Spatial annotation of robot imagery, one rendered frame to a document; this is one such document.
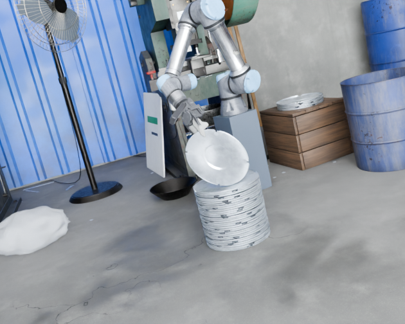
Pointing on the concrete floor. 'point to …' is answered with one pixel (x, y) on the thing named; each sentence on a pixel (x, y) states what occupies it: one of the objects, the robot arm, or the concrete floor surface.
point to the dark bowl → (173, 188)
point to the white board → (154, 133)
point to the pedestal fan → (27, 6)
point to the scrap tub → (384, 118)
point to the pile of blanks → (234, 218)
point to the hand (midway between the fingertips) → (202, 135)
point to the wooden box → (307, 134)
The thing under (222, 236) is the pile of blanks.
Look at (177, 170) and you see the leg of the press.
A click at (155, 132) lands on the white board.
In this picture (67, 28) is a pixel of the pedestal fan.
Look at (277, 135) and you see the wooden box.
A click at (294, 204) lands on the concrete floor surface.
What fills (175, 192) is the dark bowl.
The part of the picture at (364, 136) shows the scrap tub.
